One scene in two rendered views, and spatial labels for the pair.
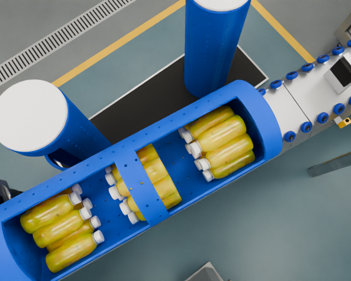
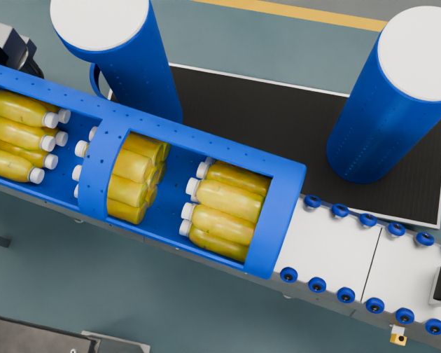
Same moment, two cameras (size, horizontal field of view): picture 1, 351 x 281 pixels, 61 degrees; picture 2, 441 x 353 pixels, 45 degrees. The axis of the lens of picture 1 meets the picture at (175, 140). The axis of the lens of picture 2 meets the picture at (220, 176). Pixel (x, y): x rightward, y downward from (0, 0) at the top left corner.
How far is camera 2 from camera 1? 46 cm
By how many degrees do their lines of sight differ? 13
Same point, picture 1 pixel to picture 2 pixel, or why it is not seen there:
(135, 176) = (103, 150)
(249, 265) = not seen: outside the picture
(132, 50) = (321, 37)
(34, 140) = (78, 33)
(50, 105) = (125, 15)
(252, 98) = (283, 192)
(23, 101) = not seen: outside the picture
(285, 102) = (359, 250)
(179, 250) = (135, 300)
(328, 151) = not seen: outside the picture
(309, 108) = (378, 283)
